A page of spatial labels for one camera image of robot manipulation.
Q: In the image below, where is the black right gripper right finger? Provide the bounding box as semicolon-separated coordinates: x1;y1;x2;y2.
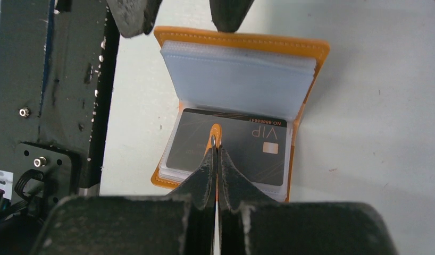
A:
217;149;398;254

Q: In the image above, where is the orange leather card holder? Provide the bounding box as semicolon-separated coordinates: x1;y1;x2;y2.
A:
151;26;330;202

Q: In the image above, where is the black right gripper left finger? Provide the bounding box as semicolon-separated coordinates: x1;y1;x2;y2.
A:
31;148;217;254

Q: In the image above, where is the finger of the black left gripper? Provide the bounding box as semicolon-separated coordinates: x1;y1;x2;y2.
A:
209;0;254;33
107;0;162;38

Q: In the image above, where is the black VIP card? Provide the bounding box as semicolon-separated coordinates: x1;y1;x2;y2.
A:
160;108;288;186

